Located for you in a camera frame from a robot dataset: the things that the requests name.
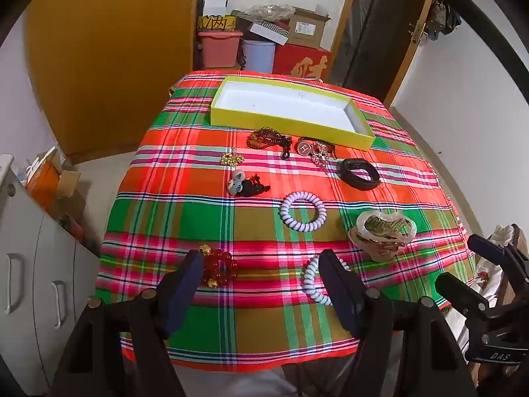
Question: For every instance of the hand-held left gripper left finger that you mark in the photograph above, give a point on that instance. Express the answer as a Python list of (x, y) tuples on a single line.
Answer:
[(184, 289)]

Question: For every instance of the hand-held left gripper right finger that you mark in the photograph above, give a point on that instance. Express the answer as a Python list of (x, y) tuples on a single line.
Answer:
[(337, 289)]

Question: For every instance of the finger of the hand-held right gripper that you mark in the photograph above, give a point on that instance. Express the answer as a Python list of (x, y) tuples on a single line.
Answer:
[(458, 291), (485, 248)]

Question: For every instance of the clear hair claw clip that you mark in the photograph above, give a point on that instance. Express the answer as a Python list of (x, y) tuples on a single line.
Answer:
[(384, 252)]

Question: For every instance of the black smart band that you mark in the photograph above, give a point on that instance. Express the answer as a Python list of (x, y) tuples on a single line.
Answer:
[(363, 184)]

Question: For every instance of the mouse hair clip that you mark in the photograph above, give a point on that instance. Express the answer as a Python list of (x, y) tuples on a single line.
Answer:
[(237, 184)]

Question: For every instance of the gold bell cluster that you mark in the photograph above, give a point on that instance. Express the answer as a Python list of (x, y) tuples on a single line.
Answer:
[(231, 158)]

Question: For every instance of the yellow shallow box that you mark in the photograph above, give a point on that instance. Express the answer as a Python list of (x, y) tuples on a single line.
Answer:
[(289, 103)]

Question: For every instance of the white printed cloth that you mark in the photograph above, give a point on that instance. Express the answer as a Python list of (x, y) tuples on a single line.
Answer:
[(483, 281)]

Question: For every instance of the plaid tablecloth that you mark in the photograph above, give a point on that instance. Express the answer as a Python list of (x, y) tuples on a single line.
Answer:
[(186, 182)]

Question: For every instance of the grey cabinet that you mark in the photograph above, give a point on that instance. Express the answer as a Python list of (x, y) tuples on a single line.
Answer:
[(33, 256)]

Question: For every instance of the small cardboard box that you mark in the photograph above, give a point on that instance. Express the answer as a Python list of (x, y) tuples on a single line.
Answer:
[(68, 184)]

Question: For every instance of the orange container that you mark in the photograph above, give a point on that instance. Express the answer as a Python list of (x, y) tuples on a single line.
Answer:
[(43, 184)]

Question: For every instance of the door lock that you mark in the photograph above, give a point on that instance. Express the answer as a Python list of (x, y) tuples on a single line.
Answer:
[(416, 32)]

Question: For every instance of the red box with gold print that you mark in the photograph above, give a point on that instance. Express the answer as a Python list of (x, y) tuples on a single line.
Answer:
[(289, 60)]

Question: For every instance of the pink plastic bin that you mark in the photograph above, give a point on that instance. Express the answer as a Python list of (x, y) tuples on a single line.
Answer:
[(219, 49)]

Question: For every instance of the light blue round bin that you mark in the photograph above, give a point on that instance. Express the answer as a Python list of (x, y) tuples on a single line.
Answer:
[(258, 56)]

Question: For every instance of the dark door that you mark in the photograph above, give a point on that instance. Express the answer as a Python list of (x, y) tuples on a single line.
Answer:
[(372, 29)]

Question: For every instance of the wooden wardrobe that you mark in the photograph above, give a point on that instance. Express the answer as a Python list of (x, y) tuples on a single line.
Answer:
[(111, 49)]

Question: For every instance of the brown cardboard box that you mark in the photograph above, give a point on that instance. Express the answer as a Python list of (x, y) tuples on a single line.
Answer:
[(306, 29)]

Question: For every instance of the white box with striped edge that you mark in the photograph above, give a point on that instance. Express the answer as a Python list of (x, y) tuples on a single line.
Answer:
[(268, 33)]

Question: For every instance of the striped flat box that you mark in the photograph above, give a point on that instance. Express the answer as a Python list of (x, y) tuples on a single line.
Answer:
[(246, 15)]

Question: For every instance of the plastic bag of gold items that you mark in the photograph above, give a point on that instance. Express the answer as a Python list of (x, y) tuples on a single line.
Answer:
[(272, 10)]

